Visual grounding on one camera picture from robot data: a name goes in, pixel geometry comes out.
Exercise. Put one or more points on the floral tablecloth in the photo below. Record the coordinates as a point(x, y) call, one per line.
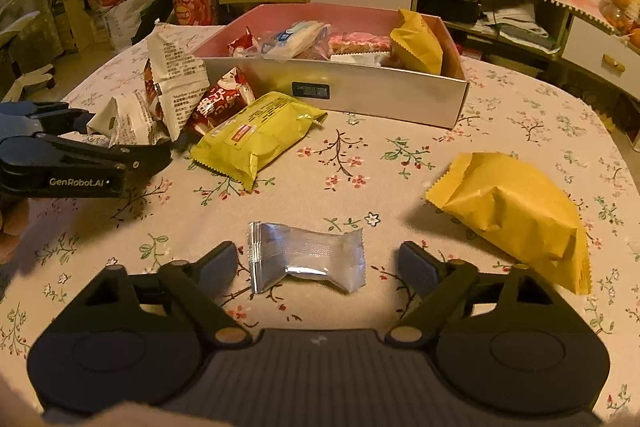
point(375, 187)

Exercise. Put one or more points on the mustard yellow snack packet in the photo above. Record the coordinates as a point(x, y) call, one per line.
point(417, 42)
point(515, 212)

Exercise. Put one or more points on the red white snack packet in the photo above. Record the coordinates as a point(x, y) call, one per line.
point(242, 44)

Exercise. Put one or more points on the pink snack packet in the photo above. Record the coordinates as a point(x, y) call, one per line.
point(357, 42)

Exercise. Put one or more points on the white blue bread packet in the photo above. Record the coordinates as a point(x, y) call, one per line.
point(295, 37)

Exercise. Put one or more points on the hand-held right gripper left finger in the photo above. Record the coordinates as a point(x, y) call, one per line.
point(222, 262)

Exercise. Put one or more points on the silver foil snack packet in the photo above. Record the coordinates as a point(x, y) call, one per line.
point(305, 257)

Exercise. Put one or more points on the white walnut print packet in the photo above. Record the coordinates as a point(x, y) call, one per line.
point(177, 72)
point(127, 117)

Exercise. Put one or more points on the person's left hand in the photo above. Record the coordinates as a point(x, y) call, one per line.
point(11, 232)

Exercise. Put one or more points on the black bag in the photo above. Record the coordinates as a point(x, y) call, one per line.
point(450, 7)

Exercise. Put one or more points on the red printed bucket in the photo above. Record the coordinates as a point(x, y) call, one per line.
point(187, 4)

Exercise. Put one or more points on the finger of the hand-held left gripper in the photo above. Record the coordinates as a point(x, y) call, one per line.
point(75, 119)
point(145, 157)

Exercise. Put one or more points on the stack of papers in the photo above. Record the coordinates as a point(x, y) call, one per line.
point(515, 24)

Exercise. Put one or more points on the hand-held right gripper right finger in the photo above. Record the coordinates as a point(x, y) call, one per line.
point(415, 262)

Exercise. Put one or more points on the pink cardboard box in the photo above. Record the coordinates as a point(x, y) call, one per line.
point(380, 92)

